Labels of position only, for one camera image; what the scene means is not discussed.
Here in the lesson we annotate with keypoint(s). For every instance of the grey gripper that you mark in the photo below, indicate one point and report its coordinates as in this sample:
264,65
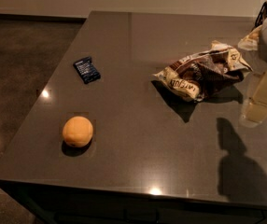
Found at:
255,111

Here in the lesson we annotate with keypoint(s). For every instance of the dark blue rxbar wrapper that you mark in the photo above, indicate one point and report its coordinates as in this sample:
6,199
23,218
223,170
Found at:
86,70

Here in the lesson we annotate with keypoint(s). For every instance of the crumpled brown chip bag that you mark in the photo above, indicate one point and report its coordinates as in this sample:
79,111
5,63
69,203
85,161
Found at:
201,75

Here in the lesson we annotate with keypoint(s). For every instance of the orange fruit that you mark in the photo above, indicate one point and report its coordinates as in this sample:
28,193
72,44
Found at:
77,132

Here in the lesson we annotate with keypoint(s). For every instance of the black wire basket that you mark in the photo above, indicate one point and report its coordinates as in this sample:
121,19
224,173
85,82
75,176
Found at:
262,15

